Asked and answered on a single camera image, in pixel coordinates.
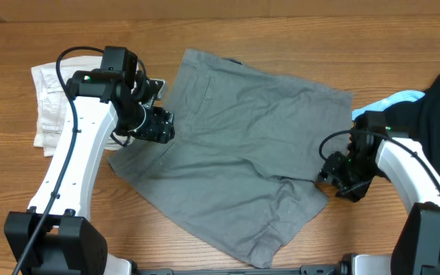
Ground grey shorts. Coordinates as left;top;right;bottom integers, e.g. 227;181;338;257
108;49;352;268

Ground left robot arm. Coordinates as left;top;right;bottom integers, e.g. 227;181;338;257
4;46;175;274

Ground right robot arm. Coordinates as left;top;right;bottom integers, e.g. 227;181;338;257
319;111;440;275

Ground light blue garment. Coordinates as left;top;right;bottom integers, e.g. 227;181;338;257
351;90;425;121

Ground folded beige shorts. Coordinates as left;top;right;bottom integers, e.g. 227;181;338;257
31;55;129;157

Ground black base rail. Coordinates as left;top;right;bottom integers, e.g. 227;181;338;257
131;254;353;275

